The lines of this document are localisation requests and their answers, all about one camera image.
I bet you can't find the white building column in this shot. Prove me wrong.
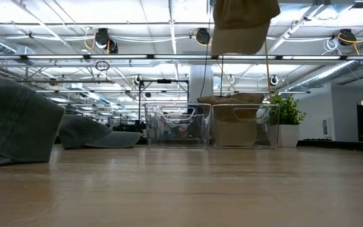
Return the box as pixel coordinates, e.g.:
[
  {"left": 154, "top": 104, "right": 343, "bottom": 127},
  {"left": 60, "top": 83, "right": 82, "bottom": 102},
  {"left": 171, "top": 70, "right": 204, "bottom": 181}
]
[{"left": 189, "top": 64, "right": 214, "bottom": 99}]

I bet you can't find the black ceiling cable reel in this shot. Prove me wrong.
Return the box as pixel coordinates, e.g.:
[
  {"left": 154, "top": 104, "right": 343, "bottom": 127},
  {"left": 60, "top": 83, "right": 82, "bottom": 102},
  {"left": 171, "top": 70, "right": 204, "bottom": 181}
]
[
  {"left": 195, "top": 27, "right": 212, "bottom": 45},
  {"left": 337, "top": 28, "right": 358, "bottom": 47},
  {"left": 93, "top": 27, "right": 119, "bottom": 54}
]

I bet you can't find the clear plastic bin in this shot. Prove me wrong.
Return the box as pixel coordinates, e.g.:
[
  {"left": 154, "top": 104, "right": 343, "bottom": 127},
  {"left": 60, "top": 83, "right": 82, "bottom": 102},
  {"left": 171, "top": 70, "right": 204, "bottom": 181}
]
[
  {"left": 144, "top": 103, "right": 212, "bottom": 149},
  {"left": 211, "top": 103, "right": 280, "bottom": 149}
]

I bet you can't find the long ceiling light bar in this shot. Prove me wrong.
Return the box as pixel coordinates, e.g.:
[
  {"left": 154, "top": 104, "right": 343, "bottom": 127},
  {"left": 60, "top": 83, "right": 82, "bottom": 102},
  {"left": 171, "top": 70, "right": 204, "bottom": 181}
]
[{"left": 0, "top": 54, "right": 363, "bottom": 62}]

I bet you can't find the grey denim baseball cap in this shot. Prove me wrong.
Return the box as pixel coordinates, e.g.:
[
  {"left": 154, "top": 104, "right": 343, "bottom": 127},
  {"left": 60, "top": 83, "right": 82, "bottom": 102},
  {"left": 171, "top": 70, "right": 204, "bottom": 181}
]
[
  {"left": 0, "top": 75, "right": 65, "bottom": 170},
  {"left": 58, "top": 113, "right": 142, "bottom": 149}
]

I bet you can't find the black power cable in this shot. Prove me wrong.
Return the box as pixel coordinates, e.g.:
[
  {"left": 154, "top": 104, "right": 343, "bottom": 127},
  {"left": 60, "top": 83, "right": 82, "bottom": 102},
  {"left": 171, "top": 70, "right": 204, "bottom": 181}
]
[
  {"left": 220, "top": 55, "right": 226, "bottom": 95},
  {"left": 199, "top": 18, "right": 212, "bottom": 97}
]

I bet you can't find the white wall box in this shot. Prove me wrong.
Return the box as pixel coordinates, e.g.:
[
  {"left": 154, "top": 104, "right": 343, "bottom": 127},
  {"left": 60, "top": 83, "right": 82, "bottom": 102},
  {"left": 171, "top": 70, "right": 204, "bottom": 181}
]
[{"left": 322, "top": 117, "right": 331, "bottom": 136}]

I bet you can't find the green artificial plant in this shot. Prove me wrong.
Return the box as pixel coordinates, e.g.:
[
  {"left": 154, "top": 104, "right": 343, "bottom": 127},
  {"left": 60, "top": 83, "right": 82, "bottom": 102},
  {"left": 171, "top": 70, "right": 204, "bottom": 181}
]
[{"left": 268, "top": 93, "right": 308, "bottom": 126}]

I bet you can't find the yellow hanging cable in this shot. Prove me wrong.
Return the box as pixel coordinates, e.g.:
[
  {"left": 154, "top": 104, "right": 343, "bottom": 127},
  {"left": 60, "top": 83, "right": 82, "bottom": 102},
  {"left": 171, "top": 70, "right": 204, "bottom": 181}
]
[{"left": 264, "top": 39, "right": 273, "bottom": 102}]

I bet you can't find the white plant pot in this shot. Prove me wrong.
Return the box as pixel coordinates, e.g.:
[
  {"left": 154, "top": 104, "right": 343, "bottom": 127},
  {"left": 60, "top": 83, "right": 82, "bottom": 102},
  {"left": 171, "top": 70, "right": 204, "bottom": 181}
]
[{"left": 277, "top": 124, "right": 300, "bottom": 148}]

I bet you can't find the black aluminium frame rail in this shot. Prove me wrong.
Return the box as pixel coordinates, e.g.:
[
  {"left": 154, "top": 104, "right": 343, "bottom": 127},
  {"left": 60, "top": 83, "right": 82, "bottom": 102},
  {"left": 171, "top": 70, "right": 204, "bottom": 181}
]
[{"left": 296, "top": 139, "right": 363, "bottom": 153}]

